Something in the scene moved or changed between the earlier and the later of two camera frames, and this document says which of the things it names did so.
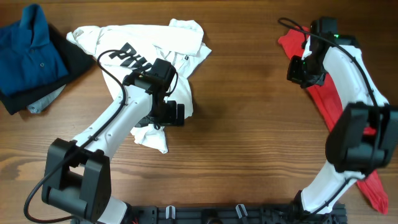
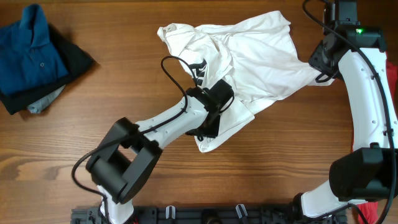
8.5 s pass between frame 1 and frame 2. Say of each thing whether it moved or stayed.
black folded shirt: stayed
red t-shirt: moved
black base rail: stayed
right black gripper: moved
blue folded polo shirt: stayed
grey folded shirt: stayed
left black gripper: moved
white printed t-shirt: moved
